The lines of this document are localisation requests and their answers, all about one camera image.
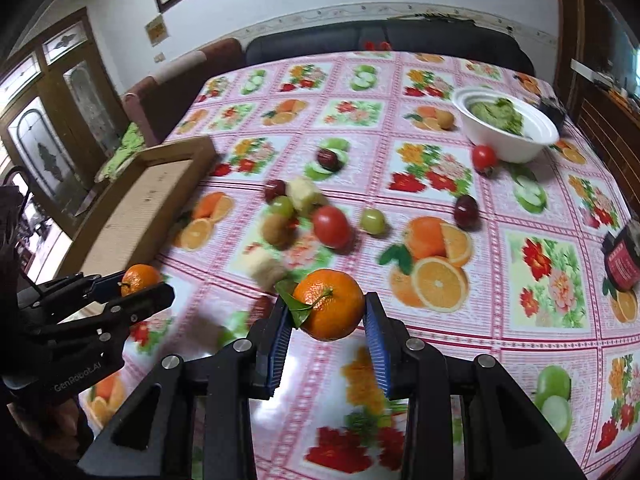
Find orange mandarin with leaf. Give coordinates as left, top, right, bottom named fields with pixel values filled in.
left=274, top=269, right=366, bottom=342

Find red jujube date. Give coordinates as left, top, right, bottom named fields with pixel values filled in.
left=248, top=296, right=273, bottom=325

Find dark plum on apple print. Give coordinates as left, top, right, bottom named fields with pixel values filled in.
left=316, top=148, right=343, bottom=174

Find fruit print pink tablecloth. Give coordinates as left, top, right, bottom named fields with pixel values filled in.
left=82, top=52, right=639, bottom=479

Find dark plum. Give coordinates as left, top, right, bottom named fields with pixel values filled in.
left=316, top=148, right=343, bottom=174
left=454, top=195, right=480, bottom=230
left=264, top=179, right=286, bottom=204

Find brown wooden side cabinet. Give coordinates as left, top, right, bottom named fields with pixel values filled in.
left=570, top=60, right=639, bottom=218

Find green patterned cushion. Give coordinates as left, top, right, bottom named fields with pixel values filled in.
left=94, top=122, right=145, bottom=183

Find large red tomato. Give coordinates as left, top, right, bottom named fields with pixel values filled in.
left=311, top=205, right=352, bottom=249

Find small red tomato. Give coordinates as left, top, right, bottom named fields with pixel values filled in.
left=471, top=145, right=498, bottom=176

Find black leather sofa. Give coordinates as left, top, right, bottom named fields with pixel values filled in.
left=245, top=18, right=535, bottom=76

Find shallow cardboard box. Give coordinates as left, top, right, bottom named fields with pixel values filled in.
left=56, top=136, right=218, bottom=278

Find small yellow wall picture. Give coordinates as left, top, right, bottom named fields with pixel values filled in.
left=144, top=14, right=169, bottom=47

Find maroon armchair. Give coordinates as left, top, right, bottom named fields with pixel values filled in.
left=122, top=38, right=245, bottom=148

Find wooden glass panel door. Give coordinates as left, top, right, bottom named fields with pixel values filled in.
left=1, top=9, right=129, bottom=236

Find red labelled dark jar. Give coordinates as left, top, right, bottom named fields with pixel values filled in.
left=602, top=219, right=640, bottom=292

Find red item on sofa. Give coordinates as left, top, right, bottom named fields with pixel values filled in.
left=363, top=41, right=393, bottom=52

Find green lettuce leaves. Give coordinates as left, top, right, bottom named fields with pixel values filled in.
left=468, top=98, right=524, bottom=136

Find green grape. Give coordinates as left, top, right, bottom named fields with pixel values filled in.
left=360, top=208, right=386, bottom=236
left=270, top=195, right=295, bottom=219

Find green grape right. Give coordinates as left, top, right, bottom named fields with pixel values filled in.
left=360, top=208, right=386, bottom=236

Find white bowl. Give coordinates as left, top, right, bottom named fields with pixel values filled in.
left=451, top=87, right=560, bottom=164

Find black object behind bowl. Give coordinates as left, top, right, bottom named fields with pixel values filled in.
left=538, top=98, right=566, bottom=134

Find green grape left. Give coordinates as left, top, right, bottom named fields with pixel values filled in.
left=270, top=195, right=295, bottom=219

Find pale sugarcane chunk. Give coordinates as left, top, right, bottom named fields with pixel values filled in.
left=241, top=245, right=288, bottom=290
left=286, top=176, right=326, bottom=217

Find brown kiwi fruit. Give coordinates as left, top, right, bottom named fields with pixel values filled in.
left=260, top=214, right=296, bottom=250

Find small orange mandarin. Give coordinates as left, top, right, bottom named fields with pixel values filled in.
left=120, top=263, right=163, bottom=297

